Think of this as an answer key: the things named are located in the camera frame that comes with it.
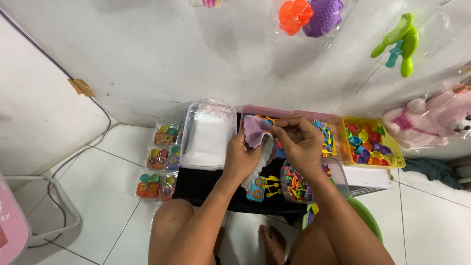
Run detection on person's right hand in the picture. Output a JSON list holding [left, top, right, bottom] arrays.
[[272, 115, 327, 174]]

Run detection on person's left hand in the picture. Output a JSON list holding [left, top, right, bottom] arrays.
[[222, 129, 266, 182]]

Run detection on clear plastic bag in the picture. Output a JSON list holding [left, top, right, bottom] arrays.
[[241, 132, 279, 192]]

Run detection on purple toy tray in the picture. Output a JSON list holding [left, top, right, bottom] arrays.
[[243, 115, 275, 149]]

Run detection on yellow toy utensils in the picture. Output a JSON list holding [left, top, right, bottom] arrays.
[[261, 175, 283, 198]]

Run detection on blue toy stove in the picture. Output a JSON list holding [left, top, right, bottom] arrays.
[[246, 177, 266, 203]]

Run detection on pink bin of toy parts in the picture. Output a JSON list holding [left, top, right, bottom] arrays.
[[239, 105, 293, 159]]

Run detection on clear bin of colourful toys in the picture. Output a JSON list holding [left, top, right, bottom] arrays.
[[280, 158, 350, 204]]

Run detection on clear bin of plastic bags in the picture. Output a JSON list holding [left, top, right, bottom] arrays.
[[180, 99, 238, 171]]

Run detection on black cloth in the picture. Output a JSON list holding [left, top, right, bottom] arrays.
[[173, 112, 308, 225]]

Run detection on pink bin of toy cutlery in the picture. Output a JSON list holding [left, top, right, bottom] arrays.
[[292, 110, 349, 163]]

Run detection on packed toy kitchen set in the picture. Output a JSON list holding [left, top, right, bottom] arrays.
[[166, 144, 182, 171], [146, 145, 170, 171], [153, 121, 182, 146], [160, 172, 178, 202], [135, 170, 163, 200]]

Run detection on person's right foot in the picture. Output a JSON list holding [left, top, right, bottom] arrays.
[[258, 225, 288, 265]]

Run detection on yellow bin of toy cups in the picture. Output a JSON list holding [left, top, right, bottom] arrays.
[[341, 116, 406, 170]]

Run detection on person's right leg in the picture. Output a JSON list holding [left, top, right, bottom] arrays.
[[286, 206, 396, 265]]

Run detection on person's leg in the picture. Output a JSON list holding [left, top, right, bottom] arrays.
[[148, 199, 230, 265], [286, 206, 396, 265]]

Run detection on white cardboard box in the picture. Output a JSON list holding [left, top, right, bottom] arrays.
[[342, 165, 393, 197]]

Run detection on person's left leg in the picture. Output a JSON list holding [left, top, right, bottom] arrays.
[[148, 199, 230, 265]]

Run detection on green plastic basin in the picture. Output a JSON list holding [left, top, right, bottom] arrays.
[[302, 196, 384, 245]]

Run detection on orange toy mould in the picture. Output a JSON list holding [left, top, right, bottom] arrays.
[[278, 0, 314, 37]]

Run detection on purple toy mould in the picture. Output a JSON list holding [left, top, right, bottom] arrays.
[[302, 0, 344, 38]]

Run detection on pink plush toy in bag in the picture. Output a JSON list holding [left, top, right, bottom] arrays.
[[382, 79, 471, 151]]

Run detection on dark teal cloth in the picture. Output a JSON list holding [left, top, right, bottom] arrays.
[[402, 158, 464, 190]]

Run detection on green toy comb set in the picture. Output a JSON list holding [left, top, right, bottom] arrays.
[[370, 13, 420, 78]]

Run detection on brown tape piece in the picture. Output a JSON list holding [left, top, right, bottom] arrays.
[[67, 78, 96, 98]]

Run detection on pink plastic container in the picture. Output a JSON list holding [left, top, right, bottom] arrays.
[[0, 173, 32, 265]]

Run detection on purple cable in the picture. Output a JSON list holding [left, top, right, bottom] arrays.
[[0, 8, 112, 249]]

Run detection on white metal frame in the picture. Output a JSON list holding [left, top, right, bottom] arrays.
[[3, 175, 82, 248]]

